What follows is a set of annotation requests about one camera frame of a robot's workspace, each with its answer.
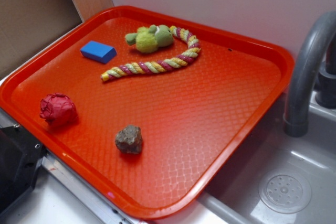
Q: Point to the red crumpled paper ball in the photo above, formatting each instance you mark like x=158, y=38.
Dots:
x=57, y=109

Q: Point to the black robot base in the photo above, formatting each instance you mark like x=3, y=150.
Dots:
x=21, y=157

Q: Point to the blue rectangular block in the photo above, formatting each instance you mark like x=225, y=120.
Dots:
x=98, y=52

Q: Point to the grey curved faucet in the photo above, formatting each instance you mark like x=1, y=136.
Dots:
x=315, y=66

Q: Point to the green plush rope toy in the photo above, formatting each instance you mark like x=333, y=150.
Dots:
x=148, y=40

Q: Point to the round sink drain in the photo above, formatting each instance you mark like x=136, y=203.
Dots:
x=284, y=191

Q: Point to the grey plastic sink basin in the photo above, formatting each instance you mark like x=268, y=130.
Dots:
x=233, y=193

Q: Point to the brown cardboard panel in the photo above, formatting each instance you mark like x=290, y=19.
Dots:
x=28, y=26

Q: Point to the brown grey rock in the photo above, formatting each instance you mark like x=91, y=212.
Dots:
x=129, y=140

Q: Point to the red plastic tray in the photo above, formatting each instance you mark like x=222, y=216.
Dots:
x=192, y=119

